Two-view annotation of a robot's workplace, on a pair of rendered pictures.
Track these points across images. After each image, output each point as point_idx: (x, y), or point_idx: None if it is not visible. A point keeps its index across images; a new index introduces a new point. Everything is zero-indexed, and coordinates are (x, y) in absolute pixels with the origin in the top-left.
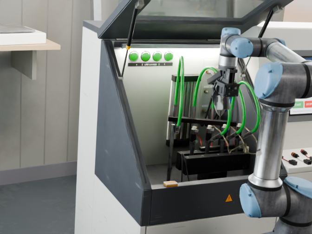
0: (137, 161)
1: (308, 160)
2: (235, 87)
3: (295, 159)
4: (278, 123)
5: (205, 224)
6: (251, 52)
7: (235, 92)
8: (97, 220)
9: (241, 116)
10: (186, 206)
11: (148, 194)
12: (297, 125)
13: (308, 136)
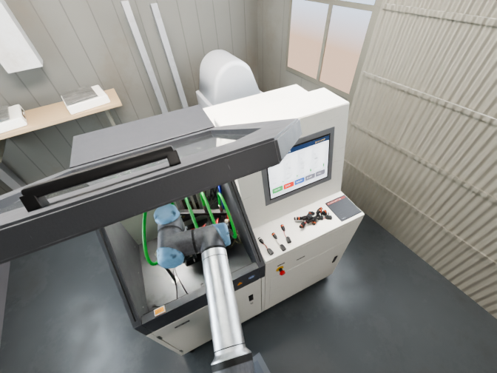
0: (125, 303)
1: (282, 248)
2: (190, 256)
3: (274, 241)
4: None
5: (203, 309)
6: (183, 262)
7: (191, 257)
8: None
9: (231, 203)
10: (180, 313)
11: (140, 327)
12: (278, 203)
13: (288, 206)
